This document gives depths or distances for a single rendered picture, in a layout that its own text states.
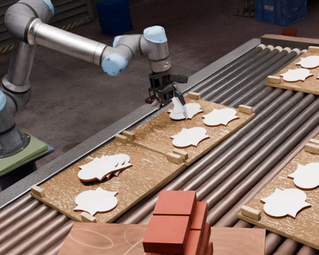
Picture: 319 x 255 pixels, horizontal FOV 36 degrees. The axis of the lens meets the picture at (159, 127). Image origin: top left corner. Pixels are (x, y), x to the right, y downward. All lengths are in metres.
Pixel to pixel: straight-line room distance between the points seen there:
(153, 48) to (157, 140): 0.35
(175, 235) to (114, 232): 0.49
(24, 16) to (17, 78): 0.36
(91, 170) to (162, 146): 0.29
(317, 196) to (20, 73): 1.22
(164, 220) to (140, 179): 0.81
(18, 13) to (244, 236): 1.08
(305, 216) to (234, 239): 0.29
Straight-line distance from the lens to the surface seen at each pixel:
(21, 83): 2.09
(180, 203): 0.88
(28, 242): 1.55
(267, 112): 2.02
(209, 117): 1.95
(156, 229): 0.83
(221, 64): 2.54
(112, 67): 1.65
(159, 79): 1.78
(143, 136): 1.90
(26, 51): 1.99
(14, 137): 2.09
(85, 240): 1.29
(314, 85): 2.18
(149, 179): 1.64
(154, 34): 1.72
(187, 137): 1.83
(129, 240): 1.26
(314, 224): 1.42
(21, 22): 1.78
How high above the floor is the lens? 1.85
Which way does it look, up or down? 28 degrees down
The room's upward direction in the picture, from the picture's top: 9 degrees counter-clockwise
